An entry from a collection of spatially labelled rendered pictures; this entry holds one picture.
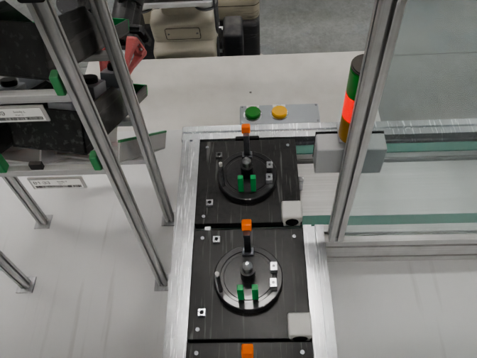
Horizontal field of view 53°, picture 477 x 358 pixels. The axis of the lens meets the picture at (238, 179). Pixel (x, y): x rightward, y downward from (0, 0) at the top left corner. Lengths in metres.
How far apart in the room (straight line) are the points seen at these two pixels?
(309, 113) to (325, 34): 1.83
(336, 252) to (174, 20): 0.99
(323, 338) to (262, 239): 0.24
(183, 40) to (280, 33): 1.39
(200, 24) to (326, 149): 0.97
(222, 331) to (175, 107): 0.73
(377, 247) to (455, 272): 0.20
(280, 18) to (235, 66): 1.66
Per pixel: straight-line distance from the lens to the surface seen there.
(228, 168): 1.13
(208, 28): 1.72
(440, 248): 1.16
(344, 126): 0.80
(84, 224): 1.28
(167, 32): 1.74
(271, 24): 3.15
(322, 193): 1.18
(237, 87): 1.50
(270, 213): 1.08
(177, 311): 1.02
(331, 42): 3.03
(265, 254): 1.01
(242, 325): 0.97
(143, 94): 1.01
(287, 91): 1.48
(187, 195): 1.14
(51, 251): 1.27
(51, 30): 0.59
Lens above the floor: 1.89
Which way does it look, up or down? 55 degrees down
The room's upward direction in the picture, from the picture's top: 5 degrees counter-clockwise
